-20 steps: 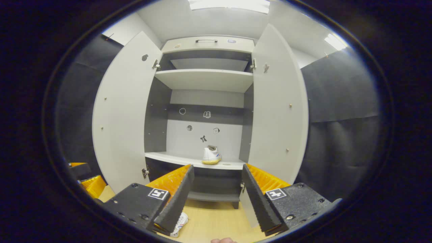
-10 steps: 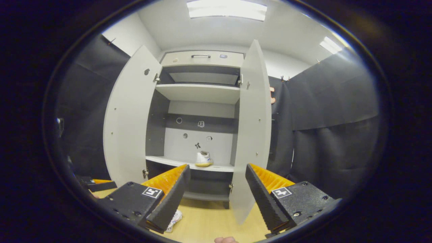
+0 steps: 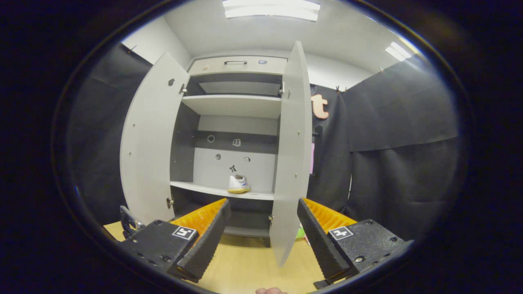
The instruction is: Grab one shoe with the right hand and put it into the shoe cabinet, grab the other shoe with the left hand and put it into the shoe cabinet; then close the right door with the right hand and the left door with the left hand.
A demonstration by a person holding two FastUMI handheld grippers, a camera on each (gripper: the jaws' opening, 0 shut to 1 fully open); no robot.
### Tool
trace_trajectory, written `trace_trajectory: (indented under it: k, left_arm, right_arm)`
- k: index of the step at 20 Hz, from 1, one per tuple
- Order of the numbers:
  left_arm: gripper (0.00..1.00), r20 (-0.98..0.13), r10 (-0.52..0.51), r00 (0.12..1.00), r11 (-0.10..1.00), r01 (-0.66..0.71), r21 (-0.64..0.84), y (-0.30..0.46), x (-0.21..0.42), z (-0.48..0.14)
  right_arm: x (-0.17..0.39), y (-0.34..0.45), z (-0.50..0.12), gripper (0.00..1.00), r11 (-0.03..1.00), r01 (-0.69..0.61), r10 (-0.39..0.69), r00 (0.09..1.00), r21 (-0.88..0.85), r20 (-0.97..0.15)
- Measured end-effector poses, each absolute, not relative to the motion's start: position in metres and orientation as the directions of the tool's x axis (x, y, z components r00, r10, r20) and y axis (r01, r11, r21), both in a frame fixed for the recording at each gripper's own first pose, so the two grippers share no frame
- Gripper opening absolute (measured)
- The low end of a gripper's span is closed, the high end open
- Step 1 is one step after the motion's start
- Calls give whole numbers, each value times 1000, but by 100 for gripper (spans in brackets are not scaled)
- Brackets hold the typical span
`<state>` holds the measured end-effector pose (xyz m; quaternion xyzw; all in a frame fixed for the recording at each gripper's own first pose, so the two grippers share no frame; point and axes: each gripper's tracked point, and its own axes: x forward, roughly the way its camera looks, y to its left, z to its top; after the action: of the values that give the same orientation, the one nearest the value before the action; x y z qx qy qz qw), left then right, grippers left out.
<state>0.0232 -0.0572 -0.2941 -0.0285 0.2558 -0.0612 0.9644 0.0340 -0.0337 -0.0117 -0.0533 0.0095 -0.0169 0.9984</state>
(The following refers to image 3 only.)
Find white shoe cabinet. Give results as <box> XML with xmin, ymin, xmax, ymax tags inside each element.
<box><xmin>170</xmin><ymin>56</ymin><xmax>288</xmax><ymax>238</ymax></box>

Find large ceiling light panel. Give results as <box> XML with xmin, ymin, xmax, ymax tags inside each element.
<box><xmin>223</xmin><ymin>0</ymin><xmax>321</xmax><ymax>22</ymax></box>

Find white shoe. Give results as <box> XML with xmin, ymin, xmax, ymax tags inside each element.
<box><xmin>228</xmin><ymin>174</ymin><xmax>251</xmax><ymax>194</ymax></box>

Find black backdrop cloth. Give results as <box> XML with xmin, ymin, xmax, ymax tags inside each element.
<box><xmin>306</xmin><ymin>53</ymin><xmax>462</xmax><ymax>241</ymax></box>
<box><xmin>67</xmin><ymin>43</ymin><xmax>154</xmax><ymax>225</ymax></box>

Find white shoe cabinet door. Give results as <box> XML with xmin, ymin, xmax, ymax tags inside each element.
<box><xmin>120</xmin><ymin>52</ymin><xmax>190</xmax><ymax>226</ymax></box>
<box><xmin>270</xmin><ymin>41</ymin><xmax>313</xmax><ymax>268</ymax></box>

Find small ceiling light panel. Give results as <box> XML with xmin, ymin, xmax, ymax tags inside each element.
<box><xmin>385</xmin><ymin>41</ymin><xmax>413</xmax><ymax>62</ymax></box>

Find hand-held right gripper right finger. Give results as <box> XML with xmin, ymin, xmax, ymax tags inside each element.
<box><xmin>297</xmin><ymin>198</ymin><xmax>414</xmax><ymax>288</ymax></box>

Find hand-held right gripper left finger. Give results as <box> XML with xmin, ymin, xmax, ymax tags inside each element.
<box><xmin>118</xmin><ymin>198</ymin><xmax>231</xmax><ymax>283</ymax></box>

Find black door handle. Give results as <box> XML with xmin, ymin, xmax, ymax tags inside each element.
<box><xmin>312</xmin><ymin>125</ymin><xmax>323</xmax><ymax>177</ymax></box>

